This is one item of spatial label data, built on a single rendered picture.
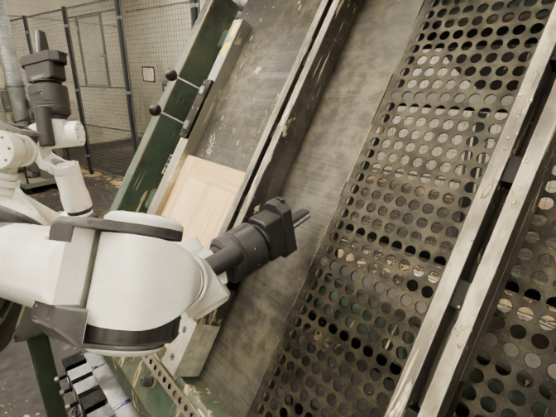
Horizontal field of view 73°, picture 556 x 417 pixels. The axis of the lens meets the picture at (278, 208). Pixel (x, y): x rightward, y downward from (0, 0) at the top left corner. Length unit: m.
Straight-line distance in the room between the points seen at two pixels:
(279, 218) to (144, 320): 0.38
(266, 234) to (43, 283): 0.39
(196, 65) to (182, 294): 1.19
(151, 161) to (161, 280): 1.09
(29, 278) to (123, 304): 0.09
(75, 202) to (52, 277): 0.77
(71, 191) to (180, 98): 0.55
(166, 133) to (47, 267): 1.10
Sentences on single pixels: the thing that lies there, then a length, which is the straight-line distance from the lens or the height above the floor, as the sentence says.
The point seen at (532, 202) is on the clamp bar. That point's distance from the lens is 0.62.
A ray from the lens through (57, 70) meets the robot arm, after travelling 1.14.
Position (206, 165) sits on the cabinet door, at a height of 1.29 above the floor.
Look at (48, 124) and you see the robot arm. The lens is 1.08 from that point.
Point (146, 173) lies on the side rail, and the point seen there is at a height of 1.20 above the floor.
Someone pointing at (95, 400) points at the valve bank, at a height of 0.76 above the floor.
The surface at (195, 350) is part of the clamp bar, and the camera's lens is 0.92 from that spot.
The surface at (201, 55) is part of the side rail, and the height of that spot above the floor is 1.61.
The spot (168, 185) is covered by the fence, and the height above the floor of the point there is 1.22.
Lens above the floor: 1.54
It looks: 20 degrees down
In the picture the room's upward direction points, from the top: straight up
